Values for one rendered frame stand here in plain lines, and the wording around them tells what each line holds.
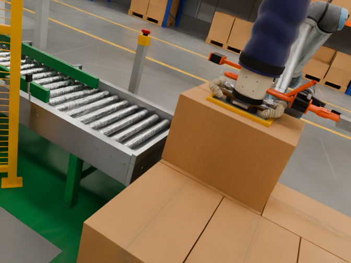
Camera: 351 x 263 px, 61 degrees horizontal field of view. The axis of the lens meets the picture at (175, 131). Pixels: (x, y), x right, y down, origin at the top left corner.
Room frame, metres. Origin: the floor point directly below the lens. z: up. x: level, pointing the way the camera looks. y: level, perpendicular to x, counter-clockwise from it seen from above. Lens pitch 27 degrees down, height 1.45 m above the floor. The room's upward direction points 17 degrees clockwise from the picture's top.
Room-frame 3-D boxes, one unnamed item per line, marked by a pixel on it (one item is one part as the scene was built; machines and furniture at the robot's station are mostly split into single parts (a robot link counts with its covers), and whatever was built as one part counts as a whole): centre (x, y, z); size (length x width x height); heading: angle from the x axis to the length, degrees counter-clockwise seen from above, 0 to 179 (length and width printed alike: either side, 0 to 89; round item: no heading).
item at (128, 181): (1.61, 0.05, 0.48); 0.70 x 0.03 x 0.15; 161
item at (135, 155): (1.61, 0.05, 0.58); 0.70 x 0.03 x 0.06; 161
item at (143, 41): (2.27, 0.43, 0.50); 0.07 x 0.07 x 1.00; 71
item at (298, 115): (1.74, -0.64, 0.95); 0.12 x 0.09 x 0.12; 87
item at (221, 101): (1.44, -0.27, 0.97); 0.34 x 0.10 x 0.05; 70
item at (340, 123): (1.37, -0.74, 1.07); 0.07 x 0.07 x 0.04; 70
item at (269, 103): (1.53, -0.31, 1.01); 0.34 x 0.25 x 0.06; 70
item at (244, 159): (1.51, -0.32, 0.74); 0.60 x 0.40 x 0.40; 69
